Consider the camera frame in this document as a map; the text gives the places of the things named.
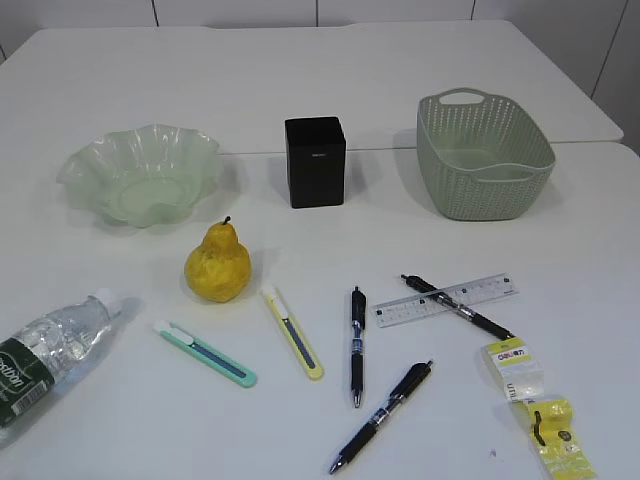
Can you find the frosted green wavy glass plate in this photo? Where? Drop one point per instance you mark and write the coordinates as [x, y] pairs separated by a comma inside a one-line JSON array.
[[141, 177]]

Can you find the black gel pen middle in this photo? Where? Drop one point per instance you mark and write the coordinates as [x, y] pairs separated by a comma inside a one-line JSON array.
[[358, 315]]

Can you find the black gel pen front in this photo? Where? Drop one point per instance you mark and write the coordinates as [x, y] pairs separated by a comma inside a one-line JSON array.
[[414, 377]]

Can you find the black square pen holder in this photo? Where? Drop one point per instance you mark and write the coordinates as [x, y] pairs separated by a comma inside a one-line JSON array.
[[316, 157]]

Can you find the yellow plastic packaging waste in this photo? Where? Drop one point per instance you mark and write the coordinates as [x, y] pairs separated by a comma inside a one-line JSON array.
[[549, 417]]

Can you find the black gel pen on ruler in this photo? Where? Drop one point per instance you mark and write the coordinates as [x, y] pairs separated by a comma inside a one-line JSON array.
[[460, 309]]

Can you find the clear water bottle green label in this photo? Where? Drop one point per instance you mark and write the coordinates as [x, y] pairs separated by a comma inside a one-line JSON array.
[[51, 353]]

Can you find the yellow pear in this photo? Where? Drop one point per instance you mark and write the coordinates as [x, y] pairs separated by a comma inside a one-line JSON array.
[[220, 267]]

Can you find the clear plastic ruler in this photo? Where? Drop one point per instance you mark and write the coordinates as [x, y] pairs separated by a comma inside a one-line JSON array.
[[456, 299]]

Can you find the green woven plastic basket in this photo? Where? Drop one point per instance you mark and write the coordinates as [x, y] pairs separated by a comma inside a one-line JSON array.
[[481, 156]]

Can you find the teal utility knife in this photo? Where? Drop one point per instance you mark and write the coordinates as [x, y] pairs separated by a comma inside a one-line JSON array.
[[206, 354]]

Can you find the yellow utility knife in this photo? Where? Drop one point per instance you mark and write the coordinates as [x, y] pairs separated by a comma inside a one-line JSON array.
[[294, 335]]

